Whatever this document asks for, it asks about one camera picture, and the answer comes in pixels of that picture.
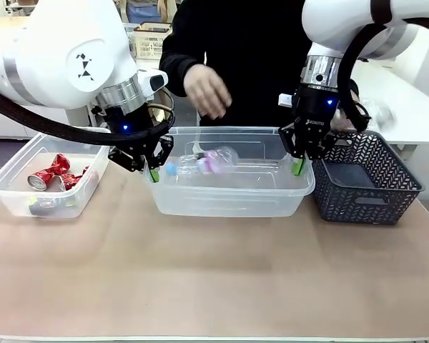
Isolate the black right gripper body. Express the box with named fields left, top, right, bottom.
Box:
left=291, top=85, right=341, bottom=154

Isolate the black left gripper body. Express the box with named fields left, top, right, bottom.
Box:
left=99, top=101, right=169, bottom=159

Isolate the clear bottle with blue cap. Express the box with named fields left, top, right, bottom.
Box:
left=164, top=154, right=202, bottom=179

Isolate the clear bottle with purple label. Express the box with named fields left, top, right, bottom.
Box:
left=194, top=145, right=241, bottom=177

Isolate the crushed red soda can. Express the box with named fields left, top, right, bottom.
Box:
left=26, top=153, right=72, bottom=192
left=53, top=164, right=94, bottom=192

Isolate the black woven plastic basket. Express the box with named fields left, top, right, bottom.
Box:
left=311, top=129, right=425, bottom=227

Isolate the clear plastic bin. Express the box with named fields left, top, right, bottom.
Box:
left=144, top=125, right=316, bottom=219
left=0, top=129, right=112, bottom=220

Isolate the crushed grey can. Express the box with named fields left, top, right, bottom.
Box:
left=28, top=197, right=75, bottom=218

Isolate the person's right forearm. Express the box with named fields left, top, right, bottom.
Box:
left=158, top=49, right=210, bottom=99

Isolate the cream plastic lattice basket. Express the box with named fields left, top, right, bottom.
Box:
left=133, top=21, right=173, bottom=61

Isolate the person's left hand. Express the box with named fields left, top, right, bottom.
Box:
left=330, top=106, right=355, bottom=130

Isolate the person's right hand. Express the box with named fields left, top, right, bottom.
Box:
left=182, top=64, right=234, bottom=121

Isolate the crumpled clear plastic bottle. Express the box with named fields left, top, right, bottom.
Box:
left=363, top=97, right=397, bottom=130

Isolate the person in black sweater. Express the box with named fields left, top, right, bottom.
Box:
left=159, top=0, right=309, bottom=128

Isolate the large white table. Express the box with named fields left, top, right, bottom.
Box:
left=350, top=59, right=429, bottom=146

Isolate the bystander in blue skirt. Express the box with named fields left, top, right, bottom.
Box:
left=125, top=0, right=162, bottom=24

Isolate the black sleeved left arm cable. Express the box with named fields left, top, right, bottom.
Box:
left=0, top=84, right=175, bottom=148

